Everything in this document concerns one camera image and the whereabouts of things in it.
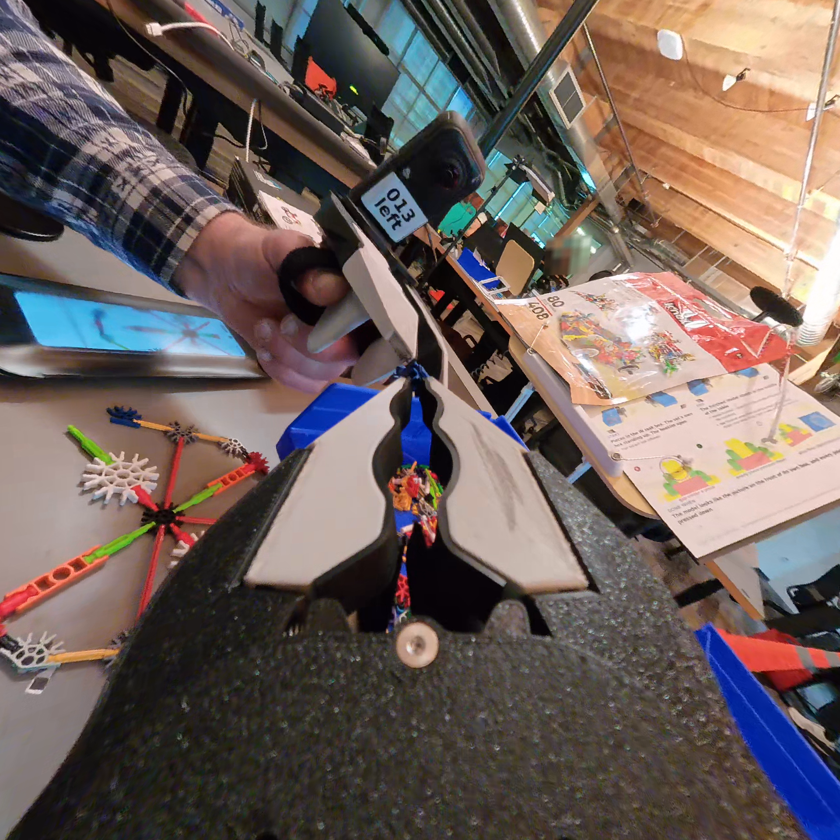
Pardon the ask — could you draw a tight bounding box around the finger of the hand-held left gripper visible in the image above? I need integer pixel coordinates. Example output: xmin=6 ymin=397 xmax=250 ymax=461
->
xmin=341 ymin=226 xmax=423 ymax=363
xmin=407 ymin=289 xmax=452 ymax=389

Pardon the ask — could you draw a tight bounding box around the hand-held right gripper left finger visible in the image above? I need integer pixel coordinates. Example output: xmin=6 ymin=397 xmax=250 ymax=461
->
xmin=243 ymin=378 xmax=413 ymax=589

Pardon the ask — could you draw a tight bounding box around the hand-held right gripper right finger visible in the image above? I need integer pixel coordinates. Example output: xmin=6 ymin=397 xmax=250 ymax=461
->
xmin=419 ymin=378 xmax=591 ymax=597

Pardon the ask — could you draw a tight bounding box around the pile of colourful toy pieces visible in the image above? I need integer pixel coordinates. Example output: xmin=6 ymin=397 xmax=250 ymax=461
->
xmin=387 ymin=459 xmax=444 ymax=631

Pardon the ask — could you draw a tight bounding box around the blue plastic bin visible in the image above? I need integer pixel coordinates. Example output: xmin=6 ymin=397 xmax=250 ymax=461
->
xmin=694 ymin=623 xmax=840 ymax=840
xmin=276 ymin=382 xmax=532 ymax=631

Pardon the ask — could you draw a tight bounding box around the colourful toy wheel model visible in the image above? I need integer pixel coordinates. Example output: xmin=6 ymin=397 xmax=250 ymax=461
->
xmin=0 ymin=406 xmax=270 ymax=677

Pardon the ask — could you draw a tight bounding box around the person's left forearm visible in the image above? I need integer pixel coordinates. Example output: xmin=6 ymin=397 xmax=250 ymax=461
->
xmin=0 ymin=0 xmax=245 ymax=298

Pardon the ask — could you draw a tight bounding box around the person's left hand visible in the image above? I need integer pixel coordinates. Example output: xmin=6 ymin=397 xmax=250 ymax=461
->
xmin=176 ymin=211 xmax=398 ymax=396

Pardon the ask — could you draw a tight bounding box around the small blue bin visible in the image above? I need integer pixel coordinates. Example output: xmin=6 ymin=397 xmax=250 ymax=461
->
xmin=456 ymin=248 xmax=501 ymax=291

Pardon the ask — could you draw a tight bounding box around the tan chair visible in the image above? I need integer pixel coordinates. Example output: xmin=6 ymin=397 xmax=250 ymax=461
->
xmin=495 ymin=239 xmax=537 ymax=298

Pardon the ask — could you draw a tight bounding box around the black pole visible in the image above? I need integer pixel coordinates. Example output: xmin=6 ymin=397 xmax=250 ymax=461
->
xmin=479 ymin=0 xmax=599 ymax=155

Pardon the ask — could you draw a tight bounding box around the black monitor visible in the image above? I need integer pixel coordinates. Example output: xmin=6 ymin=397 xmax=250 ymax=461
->
xmin=293 ymin=0 xmax=403 ymax=114

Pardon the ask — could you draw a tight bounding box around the long wooden desk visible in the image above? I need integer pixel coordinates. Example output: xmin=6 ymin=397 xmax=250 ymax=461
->
xmin=98 ymin=0 xmax=378 ymax=188

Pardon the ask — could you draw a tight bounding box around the white instruction sheet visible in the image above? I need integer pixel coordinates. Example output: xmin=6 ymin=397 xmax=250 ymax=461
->
xmin=581 ymin=364 xmax=840 ymax=559

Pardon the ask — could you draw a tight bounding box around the smartphone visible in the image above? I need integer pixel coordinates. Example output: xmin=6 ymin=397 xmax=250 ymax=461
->
xmin=0 ymin=272 xmax=266 ymax=382

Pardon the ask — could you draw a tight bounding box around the black round knob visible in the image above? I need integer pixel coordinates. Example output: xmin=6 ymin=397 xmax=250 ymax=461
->
xmin=749 ymin=287 xmax=803 ymax=327

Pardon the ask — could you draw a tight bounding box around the metal ventilation duct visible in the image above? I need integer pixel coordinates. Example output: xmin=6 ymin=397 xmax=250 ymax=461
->
xmin=489 ymin=0 xmax=614 ymax=221

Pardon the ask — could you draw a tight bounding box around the orange reflective strap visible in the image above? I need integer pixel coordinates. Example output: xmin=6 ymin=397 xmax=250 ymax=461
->
xmin=715 ymin=626 xmax=840 ymax=690

